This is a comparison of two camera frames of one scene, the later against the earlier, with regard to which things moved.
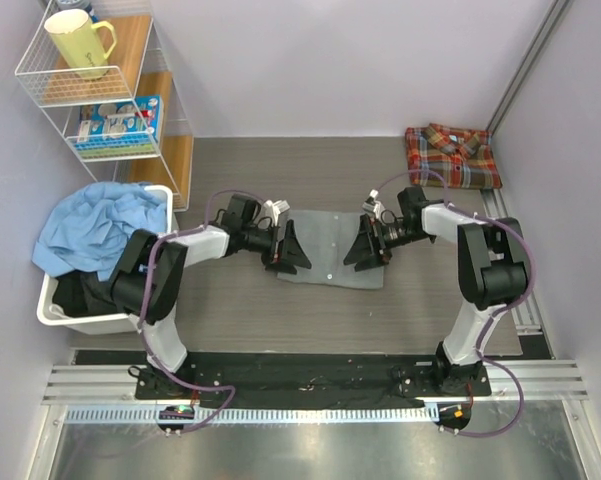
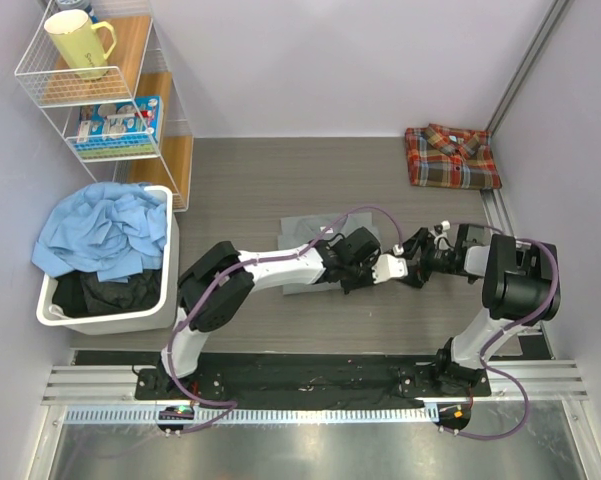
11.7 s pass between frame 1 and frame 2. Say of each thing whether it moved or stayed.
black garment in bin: stayed
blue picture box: stayed
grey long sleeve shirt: moved
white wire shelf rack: stayed
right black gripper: moved
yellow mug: stayed
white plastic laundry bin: stayed
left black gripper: moved
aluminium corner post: stayed
